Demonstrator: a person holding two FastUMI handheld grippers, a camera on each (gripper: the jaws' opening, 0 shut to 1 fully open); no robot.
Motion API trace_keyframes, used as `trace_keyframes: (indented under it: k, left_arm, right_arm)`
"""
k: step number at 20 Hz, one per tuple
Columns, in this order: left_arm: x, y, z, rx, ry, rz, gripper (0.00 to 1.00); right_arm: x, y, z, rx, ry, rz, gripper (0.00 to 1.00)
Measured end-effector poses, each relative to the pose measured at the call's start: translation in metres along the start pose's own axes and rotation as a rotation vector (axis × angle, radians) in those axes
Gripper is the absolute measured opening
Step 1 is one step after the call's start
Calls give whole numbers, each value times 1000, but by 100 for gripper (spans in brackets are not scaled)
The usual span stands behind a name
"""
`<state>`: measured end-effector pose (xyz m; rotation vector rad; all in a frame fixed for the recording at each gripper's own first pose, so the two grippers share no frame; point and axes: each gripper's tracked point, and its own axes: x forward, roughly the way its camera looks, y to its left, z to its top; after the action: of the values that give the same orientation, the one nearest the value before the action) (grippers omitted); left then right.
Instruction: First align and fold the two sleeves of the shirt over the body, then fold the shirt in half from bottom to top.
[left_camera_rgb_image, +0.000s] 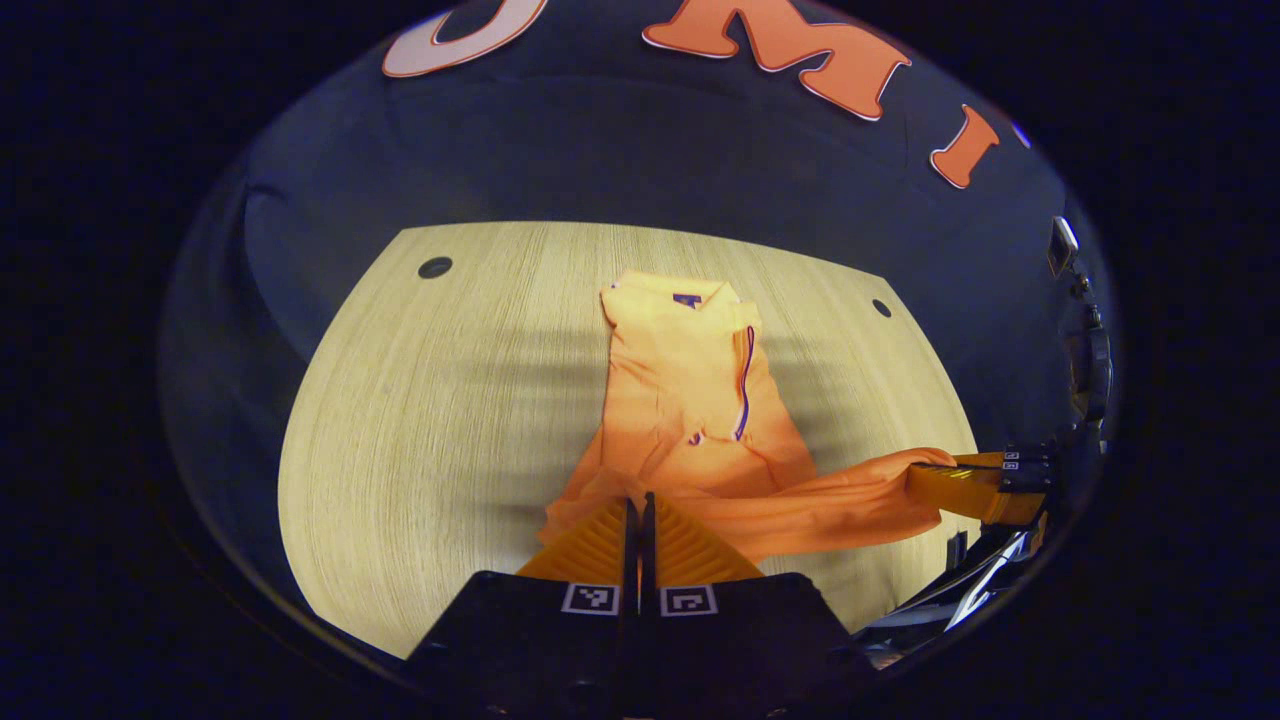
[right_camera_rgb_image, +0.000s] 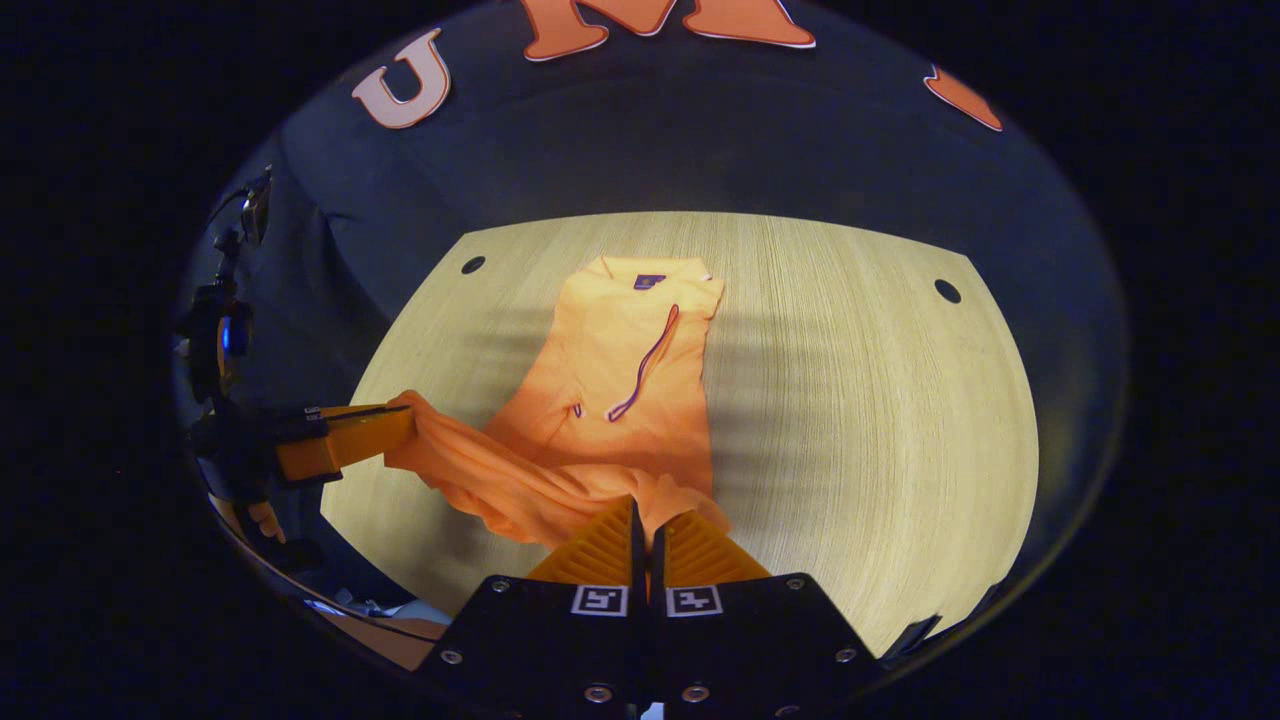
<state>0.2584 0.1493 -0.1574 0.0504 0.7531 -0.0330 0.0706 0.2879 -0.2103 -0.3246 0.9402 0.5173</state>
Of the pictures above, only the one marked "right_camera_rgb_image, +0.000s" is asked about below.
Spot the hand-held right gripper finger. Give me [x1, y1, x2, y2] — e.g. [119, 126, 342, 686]
[650, 508, 881, 720]
[420, 495, 649, 720]

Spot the orange T-shirt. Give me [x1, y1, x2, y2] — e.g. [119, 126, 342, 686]
[383, 255, 736, 551]

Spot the dark flat object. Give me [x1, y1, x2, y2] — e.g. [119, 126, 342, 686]
[880, 613, 943, 661]

